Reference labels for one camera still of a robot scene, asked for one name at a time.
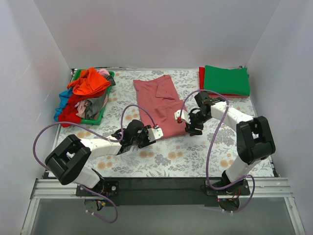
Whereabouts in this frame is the dusty rose t-shirt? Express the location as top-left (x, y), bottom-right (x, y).
top-left (134, 75), bottom-right (186, 139)

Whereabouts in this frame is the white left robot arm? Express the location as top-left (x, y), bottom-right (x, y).
top-left (45, 119), bottom-right (163, 196)

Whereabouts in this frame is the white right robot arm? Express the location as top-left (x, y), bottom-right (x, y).
top-left (175, 90), bottom-right (276, 195)

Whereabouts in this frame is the floral patterned table mat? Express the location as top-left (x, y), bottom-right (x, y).
top-left (48, 69), bottom-right (279, 178)

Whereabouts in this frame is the pink folded t-shirt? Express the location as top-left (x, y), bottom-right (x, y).
top-left (209, 93), bottom-right (248, 99)

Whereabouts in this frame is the red folded t-shirt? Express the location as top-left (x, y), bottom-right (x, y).
top-left (199, 67), bottom-right (205, 89)

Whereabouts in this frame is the grey crumpled t-shirt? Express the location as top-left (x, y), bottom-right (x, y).
top-left (82, 75), bottom-right (116, 120)

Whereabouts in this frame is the green folded t-shirt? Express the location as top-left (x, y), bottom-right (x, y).
top-left (203, 65), bottom-right (250, 96)

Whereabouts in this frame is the light pink crumpled t-shirt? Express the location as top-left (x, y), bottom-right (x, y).
top-left (70, 68), bottom-right (113, 120)

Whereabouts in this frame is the orange crumpled t-shirt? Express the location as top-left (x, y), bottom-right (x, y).
top-left (67, 68), bottom-right (111, 95)

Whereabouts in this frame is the red crumpled t-shirt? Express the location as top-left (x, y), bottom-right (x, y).
top-left (58, 94), bottom-right (85, 124)

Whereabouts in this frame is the blue crumpled t-shirt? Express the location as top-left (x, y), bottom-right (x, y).
top-left (53, 87), bottom-right (73, 122)

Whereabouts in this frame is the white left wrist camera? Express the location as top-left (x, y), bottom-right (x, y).
top-left (148, 126), bottom-right (163, 142)

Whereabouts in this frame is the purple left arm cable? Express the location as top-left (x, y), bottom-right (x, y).
top-left (33, 104), bottom-right (159, 224)

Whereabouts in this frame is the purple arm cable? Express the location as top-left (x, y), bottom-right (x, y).
top-left (176, 89), bottom-right (255, 213)
top-left (33, 104), bottom-right (159, 224)

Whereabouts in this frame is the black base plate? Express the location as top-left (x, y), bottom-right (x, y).
top-left (75, 177), bottom-right (251, 209)

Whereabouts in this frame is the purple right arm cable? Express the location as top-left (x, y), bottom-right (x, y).
top-left (176, 89), bottom-right (255, 213)

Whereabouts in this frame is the aluminium frame rail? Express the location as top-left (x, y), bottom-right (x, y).
top-left (216, 178), bottom-right (306, 235)

